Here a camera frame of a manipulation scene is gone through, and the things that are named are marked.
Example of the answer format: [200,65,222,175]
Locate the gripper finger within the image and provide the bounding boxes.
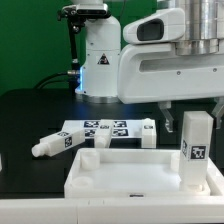
[212,97,224,129]

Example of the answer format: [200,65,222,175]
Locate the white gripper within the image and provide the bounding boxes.
[118,41,224,133]

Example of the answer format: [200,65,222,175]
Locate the white desk tabletop tray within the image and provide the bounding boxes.
[63,148,212,200]

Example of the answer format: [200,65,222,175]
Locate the white marker sheet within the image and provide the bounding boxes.
[61,120,142,139]

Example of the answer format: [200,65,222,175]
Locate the white L-shaped fence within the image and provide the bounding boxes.
[0,162,224,224]

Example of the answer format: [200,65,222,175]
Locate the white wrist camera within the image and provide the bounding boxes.
[123,8,185,45]

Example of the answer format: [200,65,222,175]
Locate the black cables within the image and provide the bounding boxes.
[34,71,81,90]

